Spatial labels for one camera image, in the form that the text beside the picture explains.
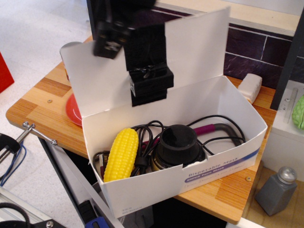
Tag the yellow toy corn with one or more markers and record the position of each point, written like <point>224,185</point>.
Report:
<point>122,155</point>

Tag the green toy vegetable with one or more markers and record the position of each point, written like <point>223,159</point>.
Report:
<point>298,113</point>

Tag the purple grey handled tool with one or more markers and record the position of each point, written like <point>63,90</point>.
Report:
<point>213,130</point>

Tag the white foam block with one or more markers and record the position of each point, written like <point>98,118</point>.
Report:
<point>250,87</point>

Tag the red box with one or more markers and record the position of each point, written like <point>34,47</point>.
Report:
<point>6,79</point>

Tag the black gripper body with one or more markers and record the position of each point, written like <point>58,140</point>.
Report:
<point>115,17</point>

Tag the red beans can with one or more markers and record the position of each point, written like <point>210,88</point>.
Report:
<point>70,58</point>

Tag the white disposable mask box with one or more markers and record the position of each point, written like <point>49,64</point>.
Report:
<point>195,48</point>

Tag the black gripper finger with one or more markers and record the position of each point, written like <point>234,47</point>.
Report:
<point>108,45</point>

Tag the black 3D mouse knob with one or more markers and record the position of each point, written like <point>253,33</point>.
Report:
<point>164,157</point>

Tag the blue black tool handle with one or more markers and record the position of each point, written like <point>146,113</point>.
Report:
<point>90,217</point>

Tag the metal clamp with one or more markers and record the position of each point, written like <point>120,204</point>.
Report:
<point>10,145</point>

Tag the pink plastic plate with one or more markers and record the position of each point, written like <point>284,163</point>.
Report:
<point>72,111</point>

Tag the grey salt shaker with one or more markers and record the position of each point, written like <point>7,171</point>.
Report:
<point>278,190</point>

